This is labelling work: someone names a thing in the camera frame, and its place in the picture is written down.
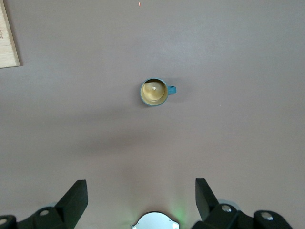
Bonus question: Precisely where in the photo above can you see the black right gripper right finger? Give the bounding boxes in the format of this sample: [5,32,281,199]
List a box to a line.
[192,178,295,229]

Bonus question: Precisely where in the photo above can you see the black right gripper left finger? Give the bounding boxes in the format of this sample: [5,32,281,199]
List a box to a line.
[0,180,88,229]

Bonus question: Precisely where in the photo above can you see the teal ribbed cup with handle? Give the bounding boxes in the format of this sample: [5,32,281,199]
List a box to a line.
[139,78,177,107]

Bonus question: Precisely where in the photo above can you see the bamboo cutting board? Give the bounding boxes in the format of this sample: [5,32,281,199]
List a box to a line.
[0,0,21,69]

